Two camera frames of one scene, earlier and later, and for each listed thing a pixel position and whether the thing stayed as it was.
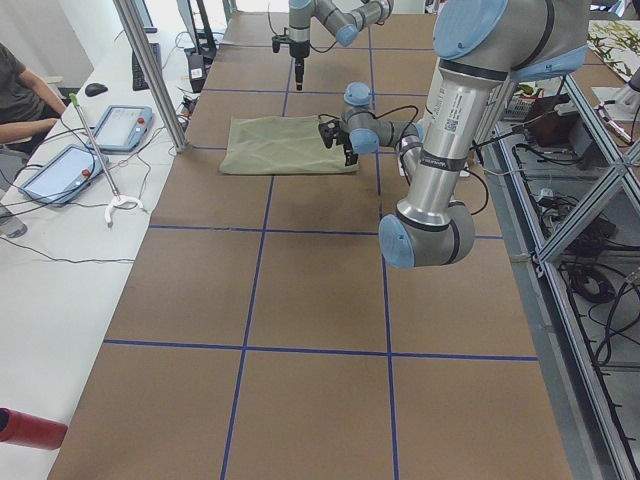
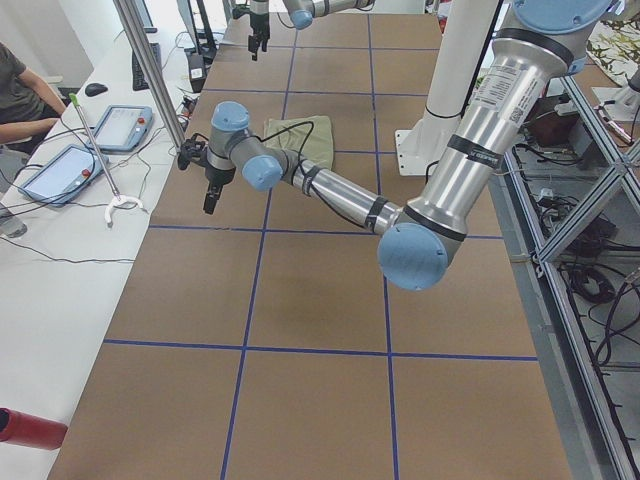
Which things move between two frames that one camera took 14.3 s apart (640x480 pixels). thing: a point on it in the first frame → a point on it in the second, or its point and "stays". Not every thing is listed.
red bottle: (31, 431) stays
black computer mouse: (94, 89) stays
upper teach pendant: (123, 128) stays
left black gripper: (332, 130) → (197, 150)
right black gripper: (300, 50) → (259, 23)
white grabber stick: (74, 98) stays
